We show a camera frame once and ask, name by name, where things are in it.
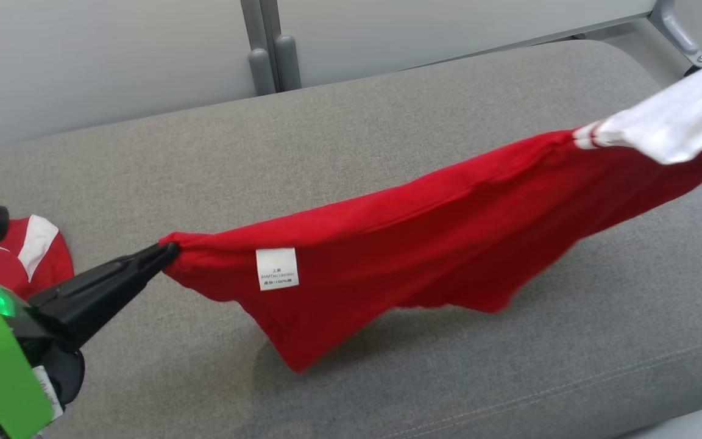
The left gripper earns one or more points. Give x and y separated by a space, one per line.
52 360

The grey fabric sofa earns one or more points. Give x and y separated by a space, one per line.
387 378

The grey metal partition leg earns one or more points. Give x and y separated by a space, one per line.
677 30

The short grey post foot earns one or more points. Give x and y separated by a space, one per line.
261 76

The tall grey post foot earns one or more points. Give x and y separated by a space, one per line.
287 67

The grey partition post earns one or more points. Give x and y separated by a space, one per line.
259 30

